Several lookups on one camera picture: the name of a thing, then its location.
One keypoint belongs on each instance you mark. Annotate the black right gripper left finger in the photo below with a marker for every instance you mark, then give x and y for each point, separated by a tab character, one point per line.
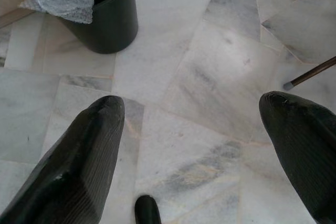
78	169

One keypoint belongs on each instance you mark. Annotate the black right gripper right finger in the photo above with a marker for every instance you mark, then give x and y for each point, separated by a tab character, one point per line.
307	155

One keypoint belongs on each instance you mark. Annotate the black round rubbish bin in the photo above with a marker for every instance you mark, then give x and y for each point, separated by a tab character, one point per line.
110	24

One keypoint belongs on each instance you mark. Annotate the black robot right foot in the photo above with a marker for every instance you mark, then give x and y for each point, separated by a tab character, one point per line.
147	211

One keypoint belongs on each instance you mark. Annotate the marble top metal leg table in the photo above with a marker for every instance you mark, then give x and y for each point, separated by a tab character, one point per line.
312	73

